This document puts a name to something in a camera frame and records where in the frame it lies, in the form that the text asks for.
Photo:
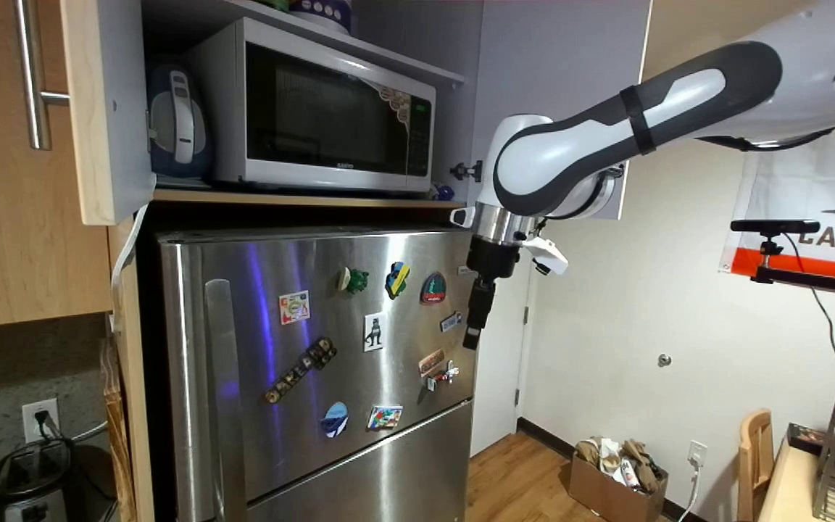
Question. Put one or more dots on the blue landscape magnet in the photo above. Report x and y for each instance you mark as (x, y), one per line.
(382, 417)

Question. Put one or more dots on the stainless steel fridge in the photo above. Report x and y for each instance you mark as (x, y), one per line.
(340, 465)

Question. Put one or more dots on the round blue magnet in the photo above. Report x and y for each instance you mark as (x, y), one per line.
(334, 420)

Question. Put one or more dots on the white grey kettle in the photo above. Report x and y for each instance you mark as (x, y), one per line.
(178, 120)

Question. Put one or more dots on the cardboard box with scraps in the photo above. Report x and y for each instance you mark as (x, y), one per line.
(608, 497)

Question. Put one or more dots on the green fridge magnet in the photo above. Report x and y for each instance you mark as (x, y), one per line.
(352, 278)

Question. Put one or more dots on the California flag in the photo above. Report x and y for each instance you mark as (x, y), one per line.
(804, 191)

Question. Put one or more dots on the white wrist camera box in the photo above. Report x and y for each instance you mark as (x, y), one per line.
(545, 256)

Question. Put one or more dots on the white microwave oven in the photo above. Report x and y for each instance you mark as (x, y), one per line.
(311, 117)

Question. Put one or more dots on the black stereo camera bar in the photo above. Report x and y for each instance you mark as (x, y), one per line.
(774, 227)

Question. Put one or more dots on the white square colourful magnet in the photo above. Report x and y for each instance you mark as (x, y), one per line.
(292, 308)

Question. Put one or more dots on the wooden fridge side panel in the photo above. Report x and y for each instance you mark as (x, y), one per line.
(137, 385)

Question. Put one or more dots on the airplane shaped magnet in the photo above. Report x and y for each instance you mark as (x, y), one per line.
(436, 381)

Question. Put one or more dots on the wooden cabinet door grey inside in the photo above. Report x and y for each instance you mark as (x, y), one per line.
(552, 47)
(129, 117)

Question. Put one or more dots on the wooden chair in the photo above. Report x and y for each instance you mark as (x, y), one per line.
(753, 465)

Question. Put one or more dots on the blue white bowl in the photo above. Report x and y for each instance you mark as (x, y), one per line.
(323, 11)

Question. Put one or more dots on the white wall outlet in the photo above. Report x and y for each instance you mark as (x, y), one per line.
(29, 429)
(695, 453)

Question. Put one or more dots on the black rice cooker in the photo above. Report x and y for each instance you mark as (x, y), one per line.
(36, 482)

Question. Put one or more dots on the row of dark tile magnets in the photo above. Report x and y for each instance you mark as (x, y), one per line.
(303, 368)

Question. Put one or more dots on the black power plug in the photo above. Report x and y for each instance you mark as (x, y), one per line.
(43, 417)

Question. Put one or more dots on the light wooden table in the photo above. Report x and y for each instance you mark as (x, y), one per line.
(790, 482)

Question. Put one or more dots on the blue strip magnet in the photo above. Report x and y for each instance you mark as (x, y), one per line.
(450, 321)

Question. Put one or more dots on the metal cabinet door hinge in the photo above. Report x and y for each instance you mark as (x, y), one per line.
(464, 171)

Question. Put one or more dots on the white room door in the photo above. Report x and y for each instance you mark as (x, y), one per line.
(498, 366)

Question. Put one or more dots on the small blue package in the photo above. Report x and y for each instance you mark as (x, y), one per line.
(446, 191)

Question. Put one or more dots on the white photo magnet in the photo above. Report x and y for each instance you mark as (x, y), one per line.
(375, 332)

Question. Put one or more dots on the yellow blue fridge magnet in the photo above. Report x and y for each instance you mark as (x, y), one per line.
(398, 278)

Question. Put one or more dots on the round red green magnet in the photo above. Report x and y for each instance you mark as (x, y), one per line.
(433, 288)

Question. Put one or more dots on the small round wall knob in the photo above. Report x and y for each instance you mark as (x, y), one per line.
(664, 361)

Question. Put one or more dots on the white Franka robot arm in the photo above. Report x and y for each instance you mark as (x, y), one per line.
(629, 117)

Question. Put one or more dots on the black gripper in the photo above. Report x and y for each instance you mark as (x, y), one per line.
(494, 259)

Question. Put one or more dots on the brown fridge magnet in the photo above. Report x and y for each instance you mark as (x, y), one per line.
(430, 361)

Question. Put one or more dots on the wooden upper kitchen cabinets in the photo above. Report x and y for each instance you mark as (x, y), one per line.
(0, 213)

